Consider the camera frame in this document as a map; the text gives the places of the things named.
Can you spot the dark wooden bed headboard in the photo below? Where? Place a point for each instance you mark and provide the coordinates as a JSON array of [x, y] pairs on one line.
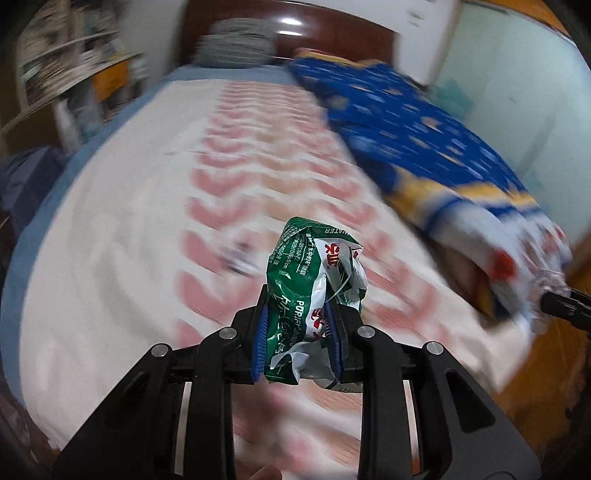
[[323, 27]]

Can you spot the grey plaid pillow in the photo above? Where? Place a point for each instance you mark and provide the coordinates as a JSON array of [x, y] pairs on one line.
[[231, 53], [244, 30]]

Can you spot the piles of books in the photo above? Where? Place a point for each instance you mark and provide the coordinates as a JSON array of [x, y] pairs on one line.
[[46, 46]]

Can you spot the white wooden bookshelf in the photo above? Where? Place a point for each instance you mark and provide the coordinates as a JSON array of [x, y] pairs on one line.
[[27, 113]]

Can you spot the bed with patterned sheet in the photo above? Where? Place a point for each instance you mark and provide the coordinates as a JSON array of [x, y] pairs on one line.
[[138, 230]]

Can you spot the dark blue cloth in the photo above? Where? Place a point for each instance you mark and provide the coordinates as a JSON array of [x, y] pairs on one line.
[[23, 175]]

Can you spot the blue printed blanket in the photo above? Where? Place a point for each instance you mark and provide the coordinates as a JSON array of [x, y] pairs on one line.
[[415, 120]]

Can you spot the yellow storage box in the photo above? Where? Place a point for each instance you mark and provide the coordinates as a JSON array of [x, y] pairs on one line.
[[109, 76]]

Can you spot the crushed plastic bottle blue label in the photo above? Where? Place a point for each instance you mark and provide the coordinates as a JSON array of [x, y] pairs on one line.
[[549, 279]]

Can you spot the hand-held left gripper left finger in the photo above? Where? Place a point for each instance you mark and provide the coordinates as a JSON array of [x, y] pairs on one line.
[[258, 346]]

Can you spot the purple foil wrapper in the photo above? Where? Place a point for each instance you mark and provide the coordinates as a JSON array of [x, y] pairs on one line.
[[236, 263]]

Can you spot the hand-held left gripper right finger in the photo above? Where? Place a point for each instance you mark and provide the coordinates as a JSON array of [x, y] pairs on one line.
[[333, 341]]

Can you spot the green and white plastic wrapper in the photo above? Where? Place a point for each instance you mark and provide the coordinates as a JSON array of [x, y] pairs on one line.
[[295, 286]]

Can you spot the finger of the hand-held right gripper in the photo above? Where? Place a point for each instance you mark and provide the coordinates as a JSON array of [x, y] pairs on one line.
[[568, 304]]

